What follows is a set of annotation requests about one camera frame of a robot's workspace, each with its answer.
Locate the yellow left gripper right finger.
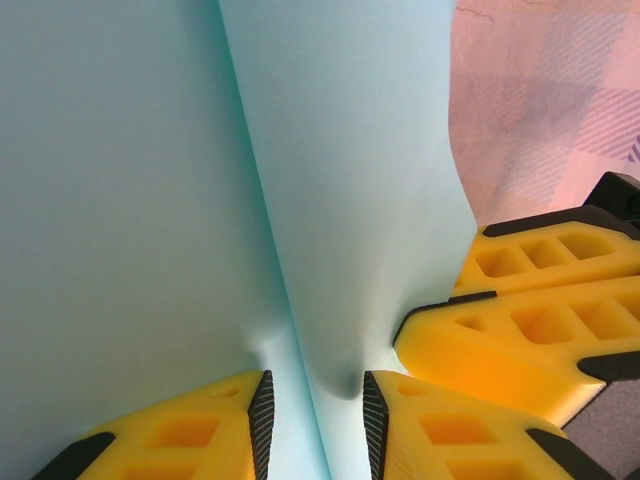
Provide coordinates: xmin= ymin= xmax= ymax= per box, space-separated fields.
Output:
xmin=361 ymin=369 xmax=617 ymax=480

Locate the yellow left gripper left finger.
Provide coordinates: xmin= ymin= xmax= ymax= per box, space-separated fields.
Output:
xmin=29 ymin=368 xmax=276 ymax=480

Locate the teal paper sheet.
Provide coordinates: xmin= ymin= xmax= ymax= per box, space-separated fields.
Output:
xmin=0 ymin=0 xmax=479 ymax=480

